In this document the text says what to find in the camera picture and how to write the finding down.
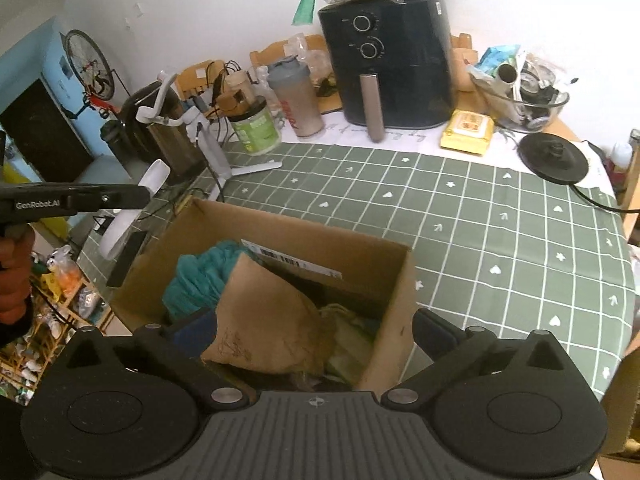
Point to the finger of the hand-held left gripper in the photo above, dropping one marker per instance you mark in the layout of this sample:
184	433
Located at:
115	196

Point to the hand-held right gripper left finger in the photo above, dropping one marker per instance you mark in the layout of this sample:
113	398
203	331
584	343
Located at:
195	331

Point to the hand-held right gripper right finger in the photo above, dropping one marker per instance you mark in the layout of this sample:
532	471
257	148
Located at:
431	331

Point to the brown cardboard box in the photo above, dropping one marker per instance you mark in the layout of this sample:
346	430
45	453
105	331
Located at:
390	310

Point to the teal mesh bath pouf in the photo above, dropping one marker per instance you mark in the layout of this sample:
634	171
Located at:
195	280

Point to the brown burlap pouch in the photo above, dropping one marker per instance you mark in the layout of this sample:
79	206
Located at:
270	320

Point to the person's left hand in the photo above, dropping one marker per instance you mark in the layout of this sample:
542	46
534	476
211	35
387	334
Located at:
15	285

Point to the white handheld fan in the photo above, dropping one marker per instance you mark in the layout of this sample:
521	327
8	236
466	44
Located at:
117	235

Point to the black flat device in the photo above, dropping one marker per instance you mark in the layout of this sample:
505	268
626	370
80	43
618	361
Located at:
125	260

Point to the dark glass electric kettle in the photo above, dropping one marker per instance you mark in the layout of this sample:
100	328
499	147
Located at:
170	145

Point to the green checkered tablecloth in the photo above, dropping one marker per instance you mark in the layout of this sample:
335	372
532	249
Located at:
475	260

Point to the red bicycle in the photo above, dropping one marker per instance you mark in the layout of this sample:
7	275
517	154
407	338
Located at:
92	75

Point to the cluttered wooden shelf rack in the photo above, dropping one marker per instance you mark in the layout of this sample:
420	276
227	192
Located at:
50	340

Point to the light blue cabinet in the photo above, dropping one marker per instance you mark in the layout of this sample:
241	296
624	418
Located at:
50	60

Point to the green labelled jar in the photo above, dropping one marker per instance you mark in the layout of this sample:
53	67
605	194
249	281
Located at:
255	130

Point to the brown jar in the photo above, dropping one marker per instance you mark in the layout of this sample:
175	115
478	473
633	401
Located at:
237	92

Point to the yellow wet wipes pack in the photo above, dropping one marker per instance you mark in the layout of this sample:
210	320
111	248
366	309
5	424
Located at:
467	132

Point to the grey shaker bottle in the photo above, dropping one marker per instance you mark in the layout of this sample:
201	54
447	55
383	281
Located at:
297	105

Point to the black round kettle base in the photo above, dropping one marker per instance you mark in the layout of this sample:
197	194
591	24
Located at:
550	160

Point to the clear glass bowl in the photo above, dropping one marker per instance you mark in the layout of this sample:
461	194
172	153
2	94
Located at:
540	110

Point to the small white bottle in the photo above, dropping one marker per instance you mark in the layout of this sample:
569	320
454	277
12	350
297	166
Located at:
620	155

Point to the black air fryer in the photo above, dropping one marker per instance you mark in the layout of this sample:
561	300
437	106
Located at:
400	60

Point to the teal plastic packet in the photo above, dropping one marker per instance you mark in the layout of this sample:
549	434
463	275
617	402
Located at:
495	57

